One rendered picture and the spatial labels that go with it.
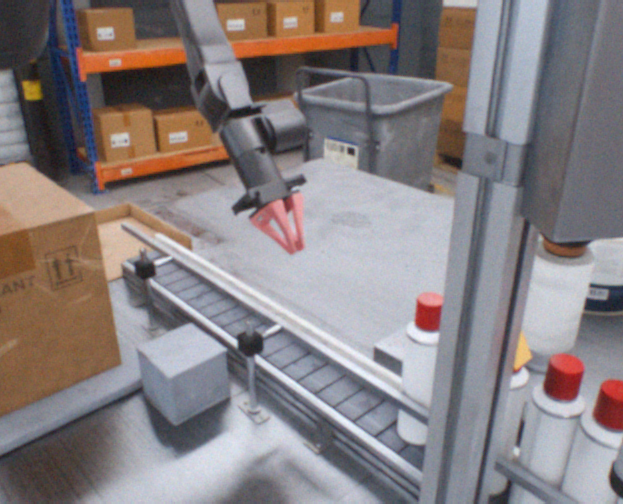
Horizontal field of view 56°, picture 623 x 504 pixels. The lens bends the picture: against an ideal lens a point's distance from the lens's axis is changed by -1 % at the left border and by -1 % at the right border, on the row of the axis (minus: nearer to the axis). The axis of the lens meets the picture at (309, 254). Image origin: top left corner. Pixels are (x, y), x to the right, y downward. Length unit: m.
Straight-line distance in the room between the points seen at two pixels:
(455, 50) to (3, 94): 3.19
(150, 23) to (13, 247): 4.36
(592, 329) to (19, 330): 0.90
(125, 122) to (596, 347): 3.71
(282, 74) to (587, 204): 5.33
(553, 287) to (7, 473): 0.78
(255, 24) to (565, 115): 4.38
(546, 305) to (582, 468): 0.32
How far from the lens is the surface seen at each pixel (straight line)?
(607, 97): 0.35
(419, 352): 0.71
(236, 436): 0.88
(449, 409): 0.50
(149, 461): 0.87
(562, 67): 0.36
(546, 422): 0.64
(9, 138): 4.83
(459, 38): 4.43
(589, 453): 0.64
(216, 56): 0.89
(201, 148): 4.53
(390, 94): 3.82
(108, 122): 4.31
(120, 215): 1.61
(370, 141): 3.03
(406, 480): 0.79
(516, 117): 0.38
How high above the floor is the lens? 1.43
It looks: 26 degrees down
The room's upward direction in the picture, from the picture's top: straight up
